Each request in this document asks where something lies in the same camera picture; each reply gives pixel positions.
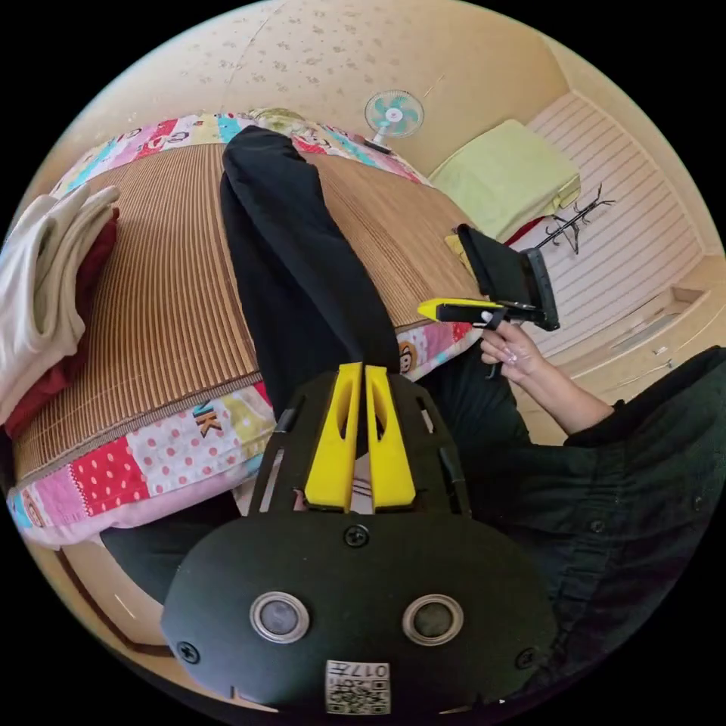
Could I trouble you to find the pile of clothes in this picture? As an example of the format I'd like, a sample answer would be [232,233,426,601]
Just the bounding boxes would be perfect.
[0,183,121,439]

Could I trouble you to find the black pants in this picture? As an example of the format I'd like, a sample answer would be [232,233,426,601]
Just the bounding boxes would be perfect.
[219,125,402,422]

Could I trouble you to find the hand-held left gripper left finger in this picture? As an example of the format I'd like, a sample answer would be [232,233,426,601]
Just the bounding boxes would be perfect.
[303,362,364,508]

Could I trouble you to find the cupboard under yellow-green cloth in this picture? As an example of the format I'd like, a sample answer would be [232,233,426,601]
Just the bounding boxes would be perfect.
[427,117,582,246]

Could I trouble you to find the person's body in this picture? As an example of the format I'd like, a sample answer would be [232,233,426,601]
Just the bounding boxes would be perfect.
[99,344,726,707]

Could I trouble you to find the bed with woven mat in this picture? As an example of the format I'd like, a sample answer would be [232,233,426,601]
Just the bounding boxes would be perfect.
[8,108,484,547]

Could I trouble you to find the teal standing fan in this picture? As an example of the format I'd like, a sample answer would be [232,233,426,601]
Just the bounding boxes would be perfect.
[363,89,426,157]

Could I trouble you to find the person's right hand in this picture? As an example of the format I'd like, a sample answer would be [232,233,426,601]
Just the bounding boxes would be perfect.
[479,324,547,388]

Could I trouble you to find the person's right forearm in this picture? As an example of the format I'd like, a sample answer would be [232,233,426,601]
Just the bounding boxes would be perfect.
[517,362,618,436]

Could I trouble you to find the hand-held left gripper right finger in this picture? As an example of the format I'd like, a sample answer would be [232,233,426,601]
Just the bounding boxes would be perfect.
[365,365,417,510]

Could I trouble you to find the black coat rack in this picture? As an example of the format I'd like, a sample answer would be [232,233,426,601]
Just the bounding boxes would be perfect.
[535,183,618,257]

